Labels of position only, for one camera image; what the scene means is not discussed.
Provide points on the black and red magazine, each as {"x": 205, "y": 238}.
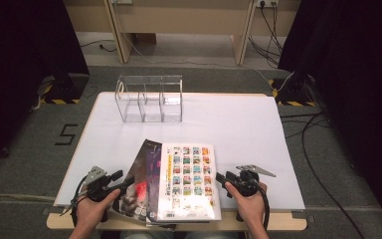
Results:
{"x": 136, "y": 172}

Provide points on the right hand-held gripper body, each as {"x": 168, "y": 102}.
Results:
{"x": 247, "y": 184}

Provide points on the person's left hand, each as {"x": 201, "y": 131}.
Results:
{"x": 93, "y": 212}

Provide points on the person's right hand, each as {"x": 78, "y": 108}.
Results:
{"x": 252, "y": 209}

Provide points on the clear acrylic file rack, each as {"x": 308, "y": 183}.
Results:
{"x": 129, "y": 99}

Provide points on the beige office desk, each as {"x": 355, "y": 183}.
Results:
{"x": 179, "y": 20}

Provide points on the black stand base striped tape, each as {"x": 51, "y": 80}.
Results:
{"x": 295, "y": 91}
{"x": 64, "y": 89}

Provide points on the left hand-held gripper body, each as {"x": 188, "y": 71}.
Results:
{"x": 96, "y": 175}

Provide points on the white wall socket black plug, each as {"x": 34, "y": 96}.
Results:
{"x": 267, "y": 3}

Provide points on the black curtain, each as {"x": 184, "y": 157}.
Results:
{"x": 361, "y": 83}
{"x": 20, "y": 66}

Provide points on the purple cover magazine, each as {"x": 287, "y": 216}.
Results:
{"x": 152, "y": 179}

